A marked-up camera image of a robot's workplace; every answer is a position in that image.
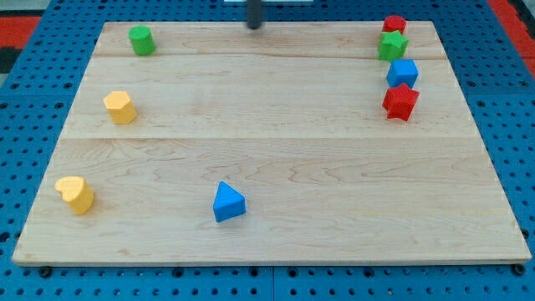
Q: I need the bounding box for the red cylinder block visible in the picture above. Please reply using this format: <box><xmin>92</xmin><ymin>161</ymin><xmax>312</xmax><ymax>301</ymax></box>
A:
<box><xmin>382</xmin><ymin>15</ymin><xmax>407</xmax><ymax>34</ymax></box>

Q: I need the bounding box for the blue triangle block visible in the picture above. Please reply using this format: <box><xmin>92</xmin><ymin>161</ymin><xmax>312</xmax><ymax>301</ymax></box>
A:
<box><xmin>212</xmin><ymin>181</ymin><xmax>247</xmax><ymax>222</ymax></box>

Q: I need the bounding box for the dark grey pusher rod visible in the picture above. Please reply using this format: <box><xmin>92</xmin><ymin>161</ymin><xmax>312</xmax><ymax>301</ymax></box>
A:
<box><xmin>246</xmin><ymin>0</ymin><xmax>262</xmax><ymax>30</ymax></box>

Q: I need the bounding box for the yellow heart block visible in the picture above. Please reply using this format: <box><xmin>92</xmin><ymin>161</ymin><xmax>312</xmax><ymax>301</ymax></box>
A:
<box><xmin>54</xmin><ymin>176</ymin><xmax>94</xmax><ymax>215</ymax></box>

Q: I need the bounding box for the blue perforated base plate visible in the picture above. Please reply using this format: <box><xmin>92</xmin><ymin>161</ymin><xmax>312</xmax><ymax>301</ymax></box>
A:
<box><xmin>1</xmin><ymin>1</ymin><xmax>534</xmax><ymax>300</ymax></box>

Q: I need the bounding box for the blue cube block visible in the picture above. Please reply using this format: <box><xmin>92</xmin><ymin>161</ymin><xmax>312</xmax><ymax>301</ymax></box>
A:
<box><xmin>386</xmin><ymin>59</ymin><xmax>419</xmax><ymax>88</ymax></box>

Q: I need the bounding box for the red star block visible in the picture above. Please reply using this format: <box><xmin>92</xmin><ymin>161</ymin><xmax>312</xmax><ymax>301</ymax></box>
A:
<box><xmin>382</xmin><ymin>83</ymin><xmax>420</xmax><ymax>121</ymax></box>

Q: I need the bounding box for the green cylinder block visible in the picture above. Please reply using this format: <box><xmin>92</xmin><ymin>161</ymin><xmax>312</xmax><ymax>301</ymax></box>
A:
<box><xmin>128</xmin><ymin>25</ymin><xmax>155</xmax><ymax>56</ymax></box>

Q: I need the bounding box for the yellow hexagon block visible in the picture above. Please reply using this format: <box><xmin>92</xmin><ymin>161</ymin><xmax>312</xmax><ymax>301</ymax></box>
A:
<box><xmin>104</xmin><ymin>91</ymin><xmax>137</xmax><ymax>125</ymax></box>

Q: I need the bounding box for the wooden board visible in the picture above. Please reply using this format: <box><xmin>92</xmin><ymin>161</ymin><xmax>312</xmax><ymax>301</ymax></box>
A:
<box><xmin>13</xmin><ymin>21</ymin><xmax>532</xmax><ymax>267</ymax></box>

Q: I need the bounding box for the green star block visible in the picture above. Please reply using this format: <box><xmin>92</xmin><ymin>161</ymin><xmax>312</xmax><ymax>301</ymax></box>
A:
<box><xmin>378</xmin><ymin>30</ymin><xmax>409</xmax><ymax>62</ymax></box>

